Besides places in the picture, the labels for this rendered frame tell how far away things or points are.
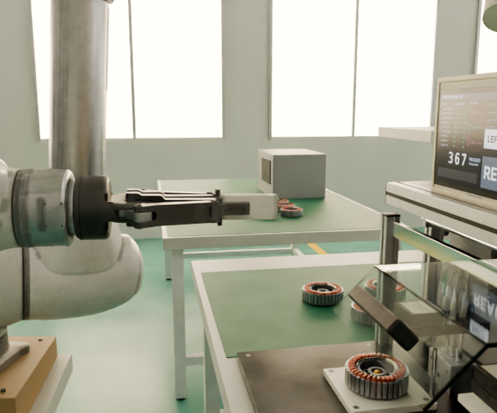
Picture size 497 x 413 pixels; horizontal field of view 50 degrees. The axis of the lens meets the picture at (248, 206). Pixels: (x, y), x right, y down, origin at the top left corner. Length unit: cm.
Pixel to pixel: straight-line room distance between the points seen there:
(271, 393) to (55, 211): 55
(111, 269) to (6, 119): 450
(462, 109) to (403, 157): 498
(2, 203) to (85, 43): 45
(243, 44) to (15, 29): 207
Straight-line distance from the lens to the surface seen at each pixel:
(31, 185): 62
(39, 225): 62
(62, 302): 103
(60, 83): 101
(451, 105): 100
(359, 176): 576
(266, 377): 106
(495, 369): 82
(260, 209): 65
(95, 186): 62
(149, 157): 533
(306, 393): 101
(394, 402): 98
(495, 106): 90
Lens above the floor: 126
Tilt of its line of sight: 10 degrees down
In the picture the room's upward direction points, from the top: straight up
